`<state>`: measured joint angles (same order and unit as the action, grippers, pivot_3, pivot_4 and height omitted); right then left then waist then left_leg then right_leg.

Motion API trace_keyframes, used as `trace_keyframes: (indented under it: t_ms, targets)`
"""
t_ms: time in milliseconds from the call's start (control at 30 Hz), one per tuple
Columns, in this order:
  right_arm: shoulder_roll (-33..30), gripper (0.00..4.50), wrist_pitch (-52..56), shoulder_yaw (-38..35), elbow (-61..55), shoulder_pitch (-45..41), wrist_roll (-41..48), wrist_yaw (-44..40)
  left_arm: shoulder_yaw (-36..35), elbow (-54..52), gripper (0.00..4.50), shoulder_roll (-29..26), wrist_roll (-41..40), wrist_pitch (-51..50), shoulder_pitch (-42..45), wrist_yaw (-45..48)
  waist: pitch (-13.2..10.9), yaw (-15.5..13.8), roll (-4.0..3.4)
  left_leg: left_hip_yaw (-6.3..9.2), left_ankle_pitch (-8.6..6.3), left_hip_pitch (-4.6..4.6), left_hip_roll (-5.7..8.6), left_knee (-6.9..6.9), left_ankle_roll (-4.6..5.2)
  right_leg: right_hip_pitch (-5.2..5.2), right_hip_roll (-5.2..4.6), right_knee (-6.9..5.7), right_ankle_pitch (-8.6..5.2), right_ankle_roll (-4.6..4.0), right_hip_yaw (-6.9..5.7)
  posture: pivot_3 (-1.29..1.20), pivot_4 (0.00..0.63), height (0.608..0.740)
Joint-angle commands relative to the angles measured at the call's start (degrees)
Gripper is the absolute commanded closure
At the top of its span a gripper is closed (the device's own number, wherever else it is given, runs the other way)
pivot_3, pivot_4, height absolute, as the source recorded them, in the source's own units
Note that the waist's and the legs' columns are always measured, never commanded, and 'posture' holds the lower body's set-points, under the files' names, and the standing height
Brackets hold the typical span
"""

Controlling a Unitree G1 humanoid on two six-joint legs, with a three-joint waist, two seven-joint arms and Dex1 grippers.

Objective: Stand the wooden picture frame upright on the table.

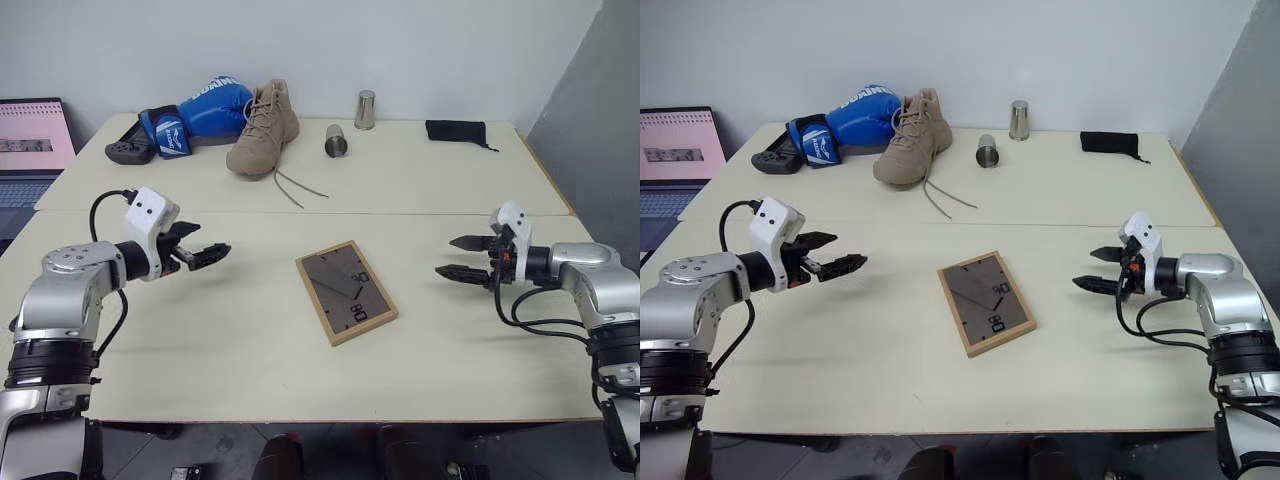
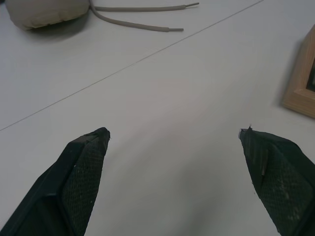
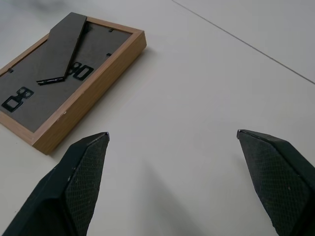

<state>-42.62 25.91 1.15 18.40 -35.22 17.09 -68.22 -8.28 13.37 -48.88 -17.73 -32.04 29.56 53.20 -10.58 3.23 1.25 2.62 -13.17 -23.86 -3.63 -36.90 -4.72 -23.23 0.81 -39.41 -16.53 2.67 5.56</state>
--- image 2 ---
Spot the beige shoe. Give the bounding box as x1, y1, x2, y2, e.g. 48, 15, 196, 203
4, 0, 92, 31

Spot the beige shoelace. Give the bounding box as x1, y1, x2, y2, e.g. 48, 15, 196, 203
89, 4, 185, 33
90, 2, 200, 12

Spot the light wooden picture frame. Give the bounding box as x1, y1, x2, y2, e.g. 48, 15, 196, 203
282, 25, 315, 121

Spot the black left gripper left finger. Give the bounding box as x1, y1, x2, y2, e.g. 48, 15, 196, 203
0, 127, 111, 236

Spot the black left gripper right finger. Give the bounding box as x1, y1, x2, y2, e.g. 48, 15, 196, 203
238, 125, 315, 236

